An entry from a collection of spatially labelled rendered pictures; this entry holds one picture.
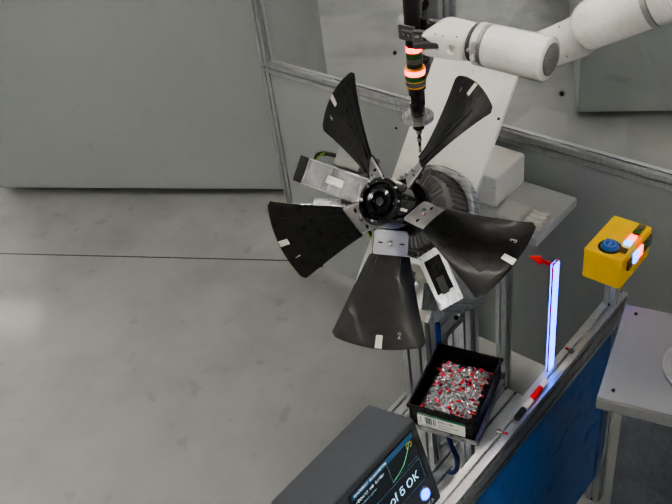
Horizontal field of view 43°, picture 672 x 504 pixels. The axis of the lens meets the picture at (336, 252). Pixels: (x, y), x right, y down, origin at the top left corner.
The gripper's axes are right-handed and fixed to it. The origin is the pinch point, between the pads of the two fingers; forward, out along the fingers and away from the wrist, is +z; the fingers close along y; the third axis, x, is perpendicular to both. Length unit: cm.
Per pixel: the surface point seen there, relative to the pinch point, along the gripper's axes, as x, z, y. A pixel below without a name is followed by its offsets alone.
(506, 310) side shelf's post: -123, 9, 54
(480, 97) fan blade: -22.0, -5.6, 16.1
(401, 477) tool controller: -47, -41, -64
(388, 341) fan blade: -72, -3, -20
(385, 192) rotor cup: -41.8, 8.6, -3.5
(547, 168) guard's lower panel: -75, 5, 71
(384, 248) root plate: -55, 7, -8
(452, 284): -64, -9, -2
